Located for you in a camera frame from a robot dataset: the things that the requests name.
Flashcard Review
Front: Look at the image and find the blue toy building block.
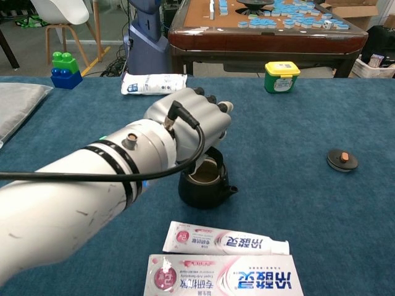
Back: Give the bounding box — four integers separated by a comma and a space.
50, 67, 84, 90

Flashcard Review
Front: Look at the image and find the white toothpaste box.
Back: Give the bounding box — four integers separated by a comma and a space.
143, 253, 305, 296

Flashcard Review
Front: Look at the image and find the white storage basket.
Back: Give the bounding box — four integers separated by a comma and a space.
351, 54, 395, 80

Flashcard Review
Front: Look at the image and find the blue table cloth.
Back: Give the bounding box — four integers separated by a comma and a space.
0, 76, 395, 296

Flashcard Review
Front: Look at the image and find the dark furniture leg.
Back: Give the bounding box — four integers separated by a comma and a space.
0, 29, 20, 69

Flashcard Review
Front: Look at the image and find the grey plastic bag package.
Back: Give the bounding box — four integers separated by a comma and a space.
0, 82, 54, 149

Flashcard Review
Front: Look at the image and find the green container with yellow lid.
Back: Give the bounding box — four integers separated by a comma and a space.
264, 60, 301, 94

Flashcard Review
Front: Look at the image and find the black bag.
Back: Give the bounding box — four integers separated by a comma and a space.
360, 25, 395, 67

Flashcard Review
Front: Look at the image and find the white blue printed pouch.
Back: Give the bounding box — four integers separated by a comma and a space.
120, 72, 188, 96

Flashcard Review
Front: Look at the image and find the green cloth bag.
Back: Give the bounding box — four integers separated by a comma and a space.
14, 14, 49, 29

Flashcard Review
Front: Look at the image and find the black floor cable bundle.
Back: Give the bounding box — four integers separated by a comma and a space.
100, 54, 128, 78

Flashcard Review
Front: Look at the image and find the black lid with orange knob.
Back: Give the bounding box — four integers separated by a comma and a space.
326, 148, 360, 173

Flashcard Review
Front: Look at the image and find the brown cardboard box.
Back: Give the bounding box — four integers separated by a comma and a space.
319, 0, 386, 31

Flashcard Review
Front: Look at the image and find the white toothpaste tube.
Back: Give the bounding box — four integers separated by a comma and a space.
162, 220, 291, 256

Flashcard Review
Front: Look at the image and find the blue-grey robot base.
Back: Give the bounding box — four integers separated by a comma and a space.
123, 0, 170, 75

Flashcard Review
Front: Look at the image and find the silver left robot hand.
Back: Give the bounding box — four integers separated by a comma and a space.
143, 87, 235, 164

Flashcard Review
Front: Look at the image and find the small black teapot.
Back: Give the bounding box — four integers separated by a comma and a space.
178, 147, 239, 210

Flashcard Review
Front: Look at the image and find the black round table dish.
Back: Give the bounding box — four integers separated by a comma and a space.
236, 0, 275, 15

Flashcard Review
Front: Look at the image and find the brown mahjong table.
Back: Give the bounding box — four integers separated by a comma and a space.
168, 0, 369, 78

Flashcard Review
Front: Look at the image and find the green toy building block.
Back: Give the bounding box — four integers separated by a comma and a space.
51, 51, 80, 75

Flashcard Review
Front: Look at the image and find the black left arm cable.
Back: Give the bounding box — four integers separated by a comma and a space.
0, 100, 206, 183

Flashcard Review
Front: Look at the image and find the white chair with wooden legs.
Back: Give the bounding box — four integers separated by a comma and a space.
30, 0, 103, 68

